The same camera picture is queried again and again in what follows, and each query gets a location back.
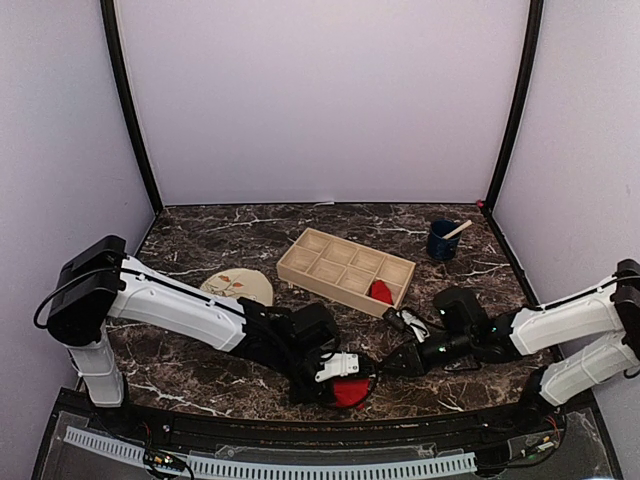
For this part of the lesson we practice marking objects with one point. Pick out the black frame post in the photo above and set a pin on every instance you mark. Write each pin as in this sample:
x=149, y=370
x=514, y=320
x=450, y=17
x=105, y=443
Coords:
x=526, y=64
x=126, y=100

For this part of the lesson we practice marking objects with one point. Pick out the right black frame post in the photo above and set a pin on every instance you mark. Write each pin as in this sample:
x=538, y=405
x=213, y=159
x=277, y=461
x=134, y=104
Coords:
x=526, y=64

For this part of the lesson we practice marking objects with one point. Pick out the black front table rail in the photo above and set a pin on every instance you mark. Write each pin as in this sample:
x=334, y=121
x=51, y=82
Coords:
x=178, y=429

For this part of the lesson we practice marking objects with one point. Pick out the wooden stick in mug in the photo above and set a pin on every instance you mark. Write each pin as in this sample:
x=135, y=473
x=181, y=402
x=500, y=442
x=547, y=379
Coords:
x=458, y=230

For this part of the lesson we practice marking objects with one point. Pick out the wooden compartment tray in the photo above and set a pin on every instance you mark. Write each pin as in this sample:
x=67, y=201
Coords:
x=343, y=271

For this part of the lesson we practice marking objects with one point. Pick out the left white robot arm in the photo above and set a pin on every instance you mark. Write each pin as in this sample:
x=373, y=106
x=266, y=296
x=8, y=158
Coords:
x=104, y=282

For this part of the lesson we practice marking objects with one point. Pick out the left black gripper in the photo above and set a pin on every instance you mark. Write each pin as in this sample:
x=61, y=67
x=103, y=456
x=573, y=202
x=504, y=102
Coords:
x=324, y=392

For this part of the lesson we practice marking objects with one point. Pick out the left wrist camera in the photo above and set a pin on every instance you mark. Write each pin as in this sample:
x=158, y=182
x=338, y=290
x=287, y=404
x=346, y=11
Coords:
x=334, y=365

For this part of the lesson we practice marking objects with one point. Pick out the white slotted cable duct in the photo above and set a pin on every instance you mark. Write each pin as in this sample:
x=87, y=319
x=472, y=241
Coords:
x=235, y=462

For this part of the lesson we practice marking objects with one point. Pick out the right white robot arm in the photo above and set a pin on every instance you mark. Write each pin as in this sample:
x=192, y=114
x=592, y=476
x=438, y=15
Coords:
x=608, y=311

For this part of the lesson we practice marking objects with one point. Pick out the round painted wooden plate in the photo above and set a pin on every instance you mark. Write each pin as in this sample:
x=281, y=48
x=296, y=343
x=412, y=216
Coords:
x=240, y=283

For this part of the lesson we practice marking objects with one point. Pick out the dark blue enamel mug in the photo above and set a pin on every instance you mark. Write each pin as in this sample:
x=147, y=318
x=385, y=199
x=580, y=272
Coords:
x=439, y=248

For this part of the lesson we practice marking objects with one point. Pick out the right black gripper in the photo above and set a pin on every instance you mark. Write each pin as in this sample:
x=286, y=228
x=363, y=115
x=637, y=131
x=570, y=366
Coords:
x=413, y=363

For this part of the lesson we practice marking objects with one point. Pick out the left black frame post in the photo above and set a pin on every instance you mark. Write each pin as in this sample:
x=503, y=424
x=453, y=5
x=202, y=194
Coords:
x=126, y=100

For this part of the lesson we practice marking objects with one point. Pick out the red santa sock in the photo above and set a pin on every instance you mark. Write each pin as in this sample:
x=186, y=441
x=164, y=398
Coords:
x=379, y=291
x=351, y=393

